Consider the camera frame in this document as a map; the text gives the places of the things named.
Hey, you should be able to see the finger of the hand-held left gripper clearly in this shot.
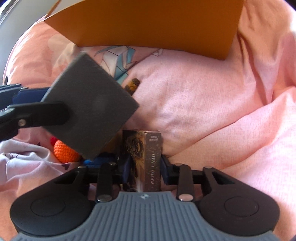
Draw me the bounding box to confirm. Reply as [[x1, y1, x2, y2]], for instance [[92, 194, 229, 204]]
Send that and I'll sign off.
[[0, 84, 51, 109], [0, 101, 70, 141]]

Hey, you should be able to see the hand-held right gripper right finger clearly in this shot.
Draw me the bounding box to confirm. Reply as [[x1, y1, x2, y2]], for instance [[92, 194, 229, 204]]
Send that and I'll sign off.
[[161, 155, 237, 201]]

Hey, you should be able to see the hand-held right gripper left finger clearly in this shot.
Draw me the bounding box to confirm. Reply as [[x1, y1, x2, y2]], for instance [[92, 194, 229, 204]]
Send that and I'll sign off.
[[54, 158, 131, 202]]

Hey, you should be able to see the brown picture card box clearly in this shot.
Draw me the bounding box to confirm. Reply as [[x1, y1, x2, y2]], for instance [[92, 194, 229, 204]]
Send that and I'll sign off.
[[119, 129, 162, 193]]

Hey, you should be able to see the orange crochet toy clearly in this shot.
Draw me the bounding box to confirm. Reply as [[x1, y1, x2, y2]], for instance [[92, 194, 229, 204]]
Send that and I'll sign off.
[[50, 137, 81, 163]]

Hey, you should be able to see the dark grey textured box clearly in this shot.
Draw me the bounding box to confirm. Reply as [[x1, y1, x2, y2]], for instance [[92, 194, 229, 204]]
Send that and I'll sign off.
[[40, 52, 140, 161]]

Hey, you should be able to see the orange cardboard box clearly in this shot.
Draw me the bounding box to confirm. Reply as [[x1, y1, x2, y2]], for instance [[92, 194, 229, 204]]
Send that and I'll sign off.
[[43, 0, 245, 61]]

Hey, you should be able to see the pink printed duvet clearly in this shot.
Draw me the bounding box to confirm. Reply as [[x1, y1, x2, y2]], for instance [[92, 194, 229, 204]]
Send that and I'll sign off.
[[0, 0, 296, 232]]

